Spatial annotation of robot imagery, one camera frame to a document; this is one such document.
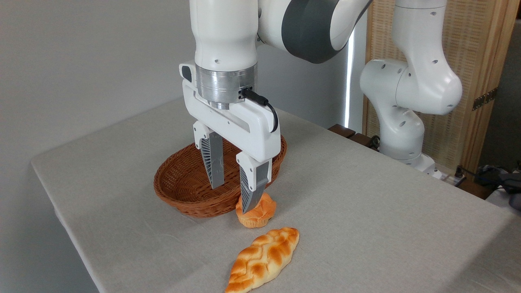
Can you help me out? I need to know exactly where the wooden folding screen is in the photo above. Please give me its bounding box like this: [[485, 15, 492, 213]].
[[362, 0, 521, 173]]

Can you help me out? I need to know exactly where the white power strip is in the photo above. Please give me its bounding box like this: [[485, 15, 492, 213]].
[[431, 169, 466, 187]]

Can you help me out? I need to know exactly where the black cable bundle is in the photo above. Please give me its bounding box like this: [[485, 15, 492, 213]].
[[464, 162, 521, 210]]

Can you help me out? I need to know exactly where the braided bread loaf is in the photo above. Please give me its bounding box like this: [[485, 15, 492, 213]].
[[225, 227, 300, 293]]

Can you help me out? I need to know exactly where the beige tablecloth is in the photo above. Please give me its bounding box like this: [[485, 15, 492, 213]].
[[31, 96, 521, 293]]

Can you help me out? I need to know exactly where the round muffin bread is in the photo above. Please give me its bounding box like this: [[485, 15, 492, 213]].
[[236, 192, 277, 229]]

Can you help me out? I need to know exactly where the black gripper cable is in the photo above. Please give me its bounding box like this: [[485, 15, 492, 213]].
[[240, 88, 280, 133]]

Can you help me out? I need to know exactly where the dark wooden block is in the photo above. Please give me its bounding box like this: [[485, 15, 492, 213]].
[[349, 133, 375, 149], [328, 124, 357, 139]]

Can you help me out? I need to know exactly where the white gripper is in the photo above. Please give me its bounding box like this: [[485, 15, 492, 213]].
[[179, 60, 281, 214]]

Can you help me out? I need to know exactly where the brown wicker basket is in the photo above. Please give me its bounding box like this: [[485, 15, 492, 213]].
[[153, 136, 287, 218]]

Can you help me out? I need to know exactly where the metal screen hinge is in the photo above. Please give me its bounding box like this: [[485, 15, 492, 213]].
[[472, 87, 498, 111]]

